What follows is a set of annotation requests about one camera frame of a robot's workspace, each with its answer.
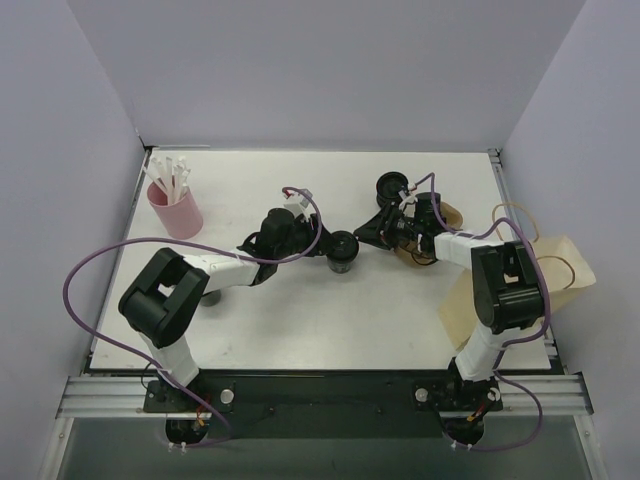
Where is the black coffee cup lid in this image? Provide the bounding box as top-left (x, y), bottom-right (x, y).
top-left (326, 230), bottom-right (359, 262)

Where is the pink straw holder cup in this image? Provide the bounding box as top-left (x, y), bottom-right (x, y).
top-left (146, 183), bottom-right (204, 240)

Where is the purple cable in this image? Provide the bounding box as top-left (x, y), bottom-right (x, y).
top-left (407, 173), bottom-right (554, 451)
top-left (62, 187), bottom-right (321, 446)

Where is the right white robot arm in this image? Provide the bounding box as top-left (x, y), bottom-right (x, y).
top-left (354, 193), bottom-right (545, 408)

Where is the stack of black lids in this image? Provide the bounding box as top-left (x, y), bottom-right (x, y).
top-left (376, 171), bottom-right (409, 208)

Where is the grey paper coffee cup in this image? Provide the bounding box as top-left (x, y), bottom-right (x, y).
top-left (327, 257), bottom-right (353, 274)

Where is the brown paper takeout bag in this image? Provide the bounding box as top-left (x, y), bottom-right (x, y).
top-left (437, 201), bottom-right (598, 351)

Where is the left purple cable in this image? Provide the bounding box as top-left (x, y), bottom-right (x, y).
top-left (62, 187), bottom-right (321, 446)

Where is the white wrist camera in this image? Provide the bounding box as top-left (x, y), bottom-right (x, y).
top-left (283, 189), bottom-right (314, 220)
top-left (398, 183), bottom-right (417, 211)

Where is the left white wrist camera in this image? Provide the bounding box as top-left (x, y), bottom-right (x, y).
top-left (283, 189), bottom-right (314, 220)

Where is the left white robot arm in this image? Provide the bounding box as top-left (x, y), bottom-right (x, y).
top-left (118, 208), bottom-right (340, 411)

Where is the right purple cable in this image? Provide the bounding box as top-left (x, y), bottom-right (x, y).
top-left (407, 173), bottom-right (554, 451)

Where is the brown pulp cup carrier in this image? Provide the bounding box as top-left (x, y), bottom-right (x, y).
top-left (393, 199), bottom-right (445, 267)

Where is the white wrapped straws bundle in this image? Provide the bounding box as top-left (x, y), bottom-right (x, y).
top-left (142, 156), bottom-right (191, 206)

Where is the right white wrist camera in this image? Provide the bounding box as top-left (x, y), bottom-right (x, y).
top-left (398, 183), bottom-right (417, 211)

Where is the black mounting base plate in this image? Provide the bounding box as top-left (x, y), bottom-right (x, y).
top-left (143, 370), bottom-right (503, 443)

